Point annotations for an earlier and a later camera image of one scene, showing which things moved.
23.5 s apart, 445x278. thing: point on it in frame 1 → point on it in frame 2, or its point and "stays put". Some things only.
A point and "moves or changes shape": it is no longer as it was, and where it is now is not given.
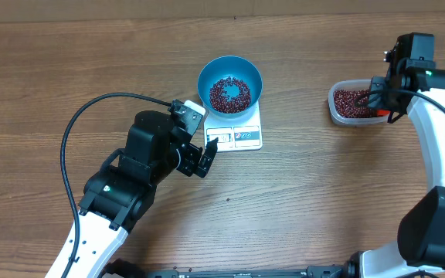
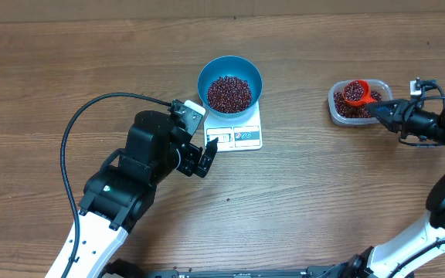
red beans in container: [354, 103] stays put
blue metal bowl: [229, 86] stays put
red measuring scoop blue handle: [382, 112] moves or changes shape
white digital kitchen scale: [242, 133] stays put
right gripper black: [379, 94] → [400, 116]
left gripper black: [190, 166] stays put
